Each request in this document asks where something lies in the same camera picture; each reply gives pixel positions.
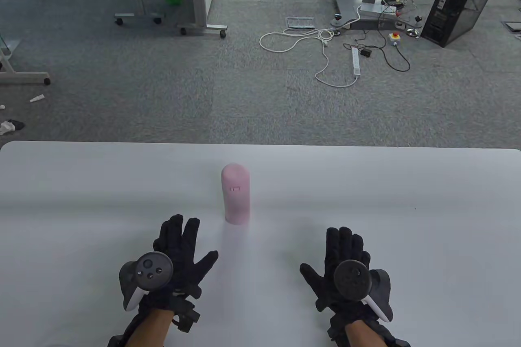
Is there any black floor cable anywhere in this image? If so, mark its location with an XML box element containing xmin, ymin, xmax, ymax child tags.
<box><xmin>343</xmin><ymin>9</ymin><xmax>411</xmax><ymax>72</ymax></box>

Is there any white and black rag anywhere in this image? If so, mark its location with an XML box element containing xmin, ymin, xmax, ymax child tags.
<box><xmin>0</xmin><ymin>120</ymin><xmax>26</xmax><ymax>135</ymax></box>

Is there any person's right hand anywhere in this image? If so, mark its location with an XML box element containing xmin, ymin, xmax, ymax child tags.
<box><xmin>300</xmin><ymin>227</ymin><xmax>378</xmax><ymax>324</ymax></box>

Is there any pink thermos cap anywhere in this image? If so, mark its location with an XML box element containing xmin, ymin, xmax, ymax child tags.
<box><xmin>221</xmin><ymin>164</ymin><xmax>250</xmax><ymax>195</ymax></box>

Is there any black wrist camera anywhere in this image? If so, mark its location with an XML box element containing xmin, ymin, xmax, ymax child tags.
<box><xmin>171</xmin><ymin>290</ymin><xmax>201</xmax><ymax>332</ymax></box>
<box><xmin>328</xmin><ymin>314</ymin><xmax>346</xmax><ymax>341</ymax></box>

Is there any grey wheeled table leg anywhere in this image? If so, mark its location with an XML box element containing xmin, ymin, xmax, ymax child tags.
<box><xmin>0</xmin><ymin>48</ymin><xmax>51</xmax><ymax>86</ymax></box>

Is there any black and white controller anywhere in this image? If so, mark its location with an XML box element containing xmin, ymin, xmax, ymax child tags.
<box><xmin>334</xmin><ymin>260</ymin><xmax>394</xmax><ymax>322</ymax></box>
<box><xmin>119</xmin><ymin>251</ymin><xmax>173</xmax><ymax>312</ymax></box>

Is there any black computer tower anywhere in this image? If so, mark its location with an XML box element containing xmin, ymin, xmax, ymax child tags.
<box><xmin>420</xmin><ymin>0</ymin><xmax>504</xmax><ymax>48</ymax></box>

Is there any person's left hand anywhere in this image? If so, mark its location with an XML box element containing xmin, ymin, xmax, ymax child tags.
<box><xmin>140</xmin><ymin>214</ymin><xmax>219</xmax><ymax>312</ymax></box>

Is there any white floor cable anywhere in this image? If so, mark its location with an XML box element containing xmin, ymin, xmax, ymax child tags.
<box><xmin>259</xmin><ymin>4</ymin><xmax>363</xmax><ymax>88</ymax></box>

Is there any person's left forearm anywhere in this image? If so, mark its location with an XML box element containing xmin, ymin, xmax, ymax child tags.
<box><xmin>122</xmin><ymin>308</ymin><xmax>175</xmax><ymax>347</ymax></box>

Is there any pink thermos body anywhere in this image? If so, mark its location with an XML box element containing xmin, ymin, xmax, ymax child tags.
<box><xmin>223</xmin><ymin>192</ymin><xmax>250</xmax><ymax>225</ymax></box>

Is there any person's right forearm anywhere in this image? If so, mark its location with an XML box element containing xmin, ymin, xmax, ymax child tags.
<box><xmin>344</xmin><ymin>320</ymin><xmax>393</xmax><ymax>347</ymax></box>

